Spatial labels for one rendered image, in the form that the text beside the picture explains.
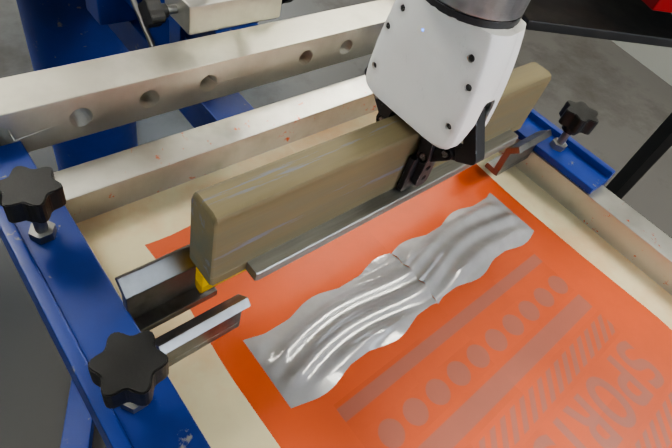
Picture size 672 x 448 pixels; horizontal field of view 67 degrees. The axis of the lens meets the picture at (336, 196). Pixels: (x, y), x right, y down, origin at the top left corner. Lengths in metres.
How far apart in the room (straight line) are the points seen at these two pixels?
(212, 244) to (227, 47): 0.31
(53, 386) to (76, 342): 1.11
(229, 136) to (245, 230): 0.23
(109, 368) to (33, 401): 1.17
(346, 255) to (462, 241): 0.13
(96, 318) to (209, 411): 0.11
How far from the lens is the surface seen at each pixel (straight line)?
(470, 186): 0.66
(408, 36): 0.39
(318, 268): 0.51
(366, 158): 0.39
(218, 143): 0.56
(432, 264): 0.55
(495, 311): 0.55
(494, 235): 0.61
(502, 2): 0.36
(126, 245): 0.51
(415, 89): 0.40
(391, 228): 0.56
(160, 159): 0.54
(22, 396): 1.52
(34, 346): 1.57
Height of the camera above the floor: 1.37
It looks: 46 degrees down
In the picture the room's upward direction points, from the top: 18 degrees clockwise
